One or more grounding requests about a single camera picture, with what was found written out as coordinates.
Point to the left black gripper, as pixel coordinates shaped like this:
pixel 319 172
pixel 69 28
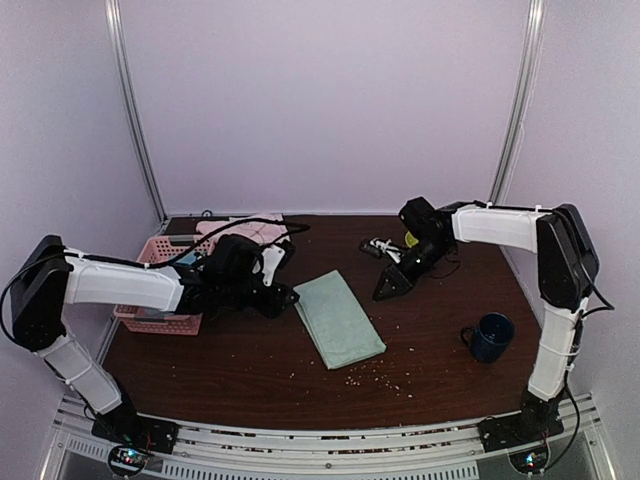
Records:
pixel 275 306

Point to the round circuit board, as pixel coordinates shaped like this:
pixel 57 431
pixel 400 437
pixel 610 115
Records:
pixel 531 461
pixel 127 461

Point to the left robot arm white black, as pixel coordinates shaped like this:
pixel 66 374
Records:
pixel 238 274

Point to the yellow-green bowl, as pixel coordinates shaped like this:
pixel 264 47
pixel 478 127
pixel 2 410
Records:
pixel 410 240

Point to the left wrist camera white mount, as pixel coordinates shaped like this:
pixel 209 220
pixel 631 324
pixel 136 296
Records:
pixel 275 257

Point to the green towel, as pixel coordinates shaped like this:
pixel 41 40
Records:
pixel 339 327

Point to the left aluminium frame post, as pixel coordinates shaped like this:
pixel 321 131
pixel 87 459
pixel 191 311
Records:
pixel 133 118

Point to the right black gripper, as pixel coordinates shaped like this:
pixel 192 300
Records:
pixel 400 280

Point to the blue cartoon towel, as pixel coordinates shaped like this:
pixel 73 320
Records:
pixel 193 260

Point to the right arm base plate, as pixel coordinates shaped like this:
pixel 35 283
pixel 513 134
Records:
pixel 498 433

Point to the pink towel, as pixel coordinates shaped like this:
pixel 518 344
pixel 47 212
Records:
pixel 261 233

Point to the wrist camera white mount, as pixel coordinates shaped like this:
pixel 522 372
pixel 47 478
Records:
pixel 378 248
pixel 275 257

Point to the right round circuit board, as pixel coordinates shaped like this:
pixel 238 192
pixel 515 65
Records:
pixel 531 461

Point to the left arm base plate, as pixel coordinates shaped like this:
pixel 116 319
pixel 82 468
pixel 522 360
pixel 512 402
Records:
pixel 156 436

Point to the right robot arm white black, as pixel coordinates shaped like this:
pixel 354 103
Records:
pixel 567 267

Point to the front aluminium rail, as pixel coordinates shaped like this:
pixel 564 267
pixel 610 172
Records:
pixel 450 450

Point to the folded blue towel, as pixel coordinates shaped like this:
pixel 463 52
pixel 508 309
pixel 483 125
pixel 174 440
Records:
pixel 151 315

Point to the aluminium frame post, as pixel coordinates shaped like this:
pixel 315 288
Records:
pixel 522 96
pixel 133 118

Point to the right aluminium frame post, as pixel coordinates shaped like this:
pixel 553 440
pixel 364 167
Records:
pixel 522 96

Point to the left round circuit board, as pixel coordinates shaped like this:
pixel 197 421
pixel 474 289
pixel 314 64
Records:
pixel 127 461

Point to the pink plastic basket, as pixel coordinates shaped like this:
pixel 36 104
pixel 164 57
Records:
pixel 158 292

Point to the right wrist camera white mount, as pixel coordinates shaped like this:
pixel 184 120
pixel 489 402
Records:
pixel 378 248

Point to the dark blue mug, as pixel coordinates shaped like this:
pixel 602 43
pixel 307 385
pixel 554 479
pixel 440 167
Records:
pixel 489 338

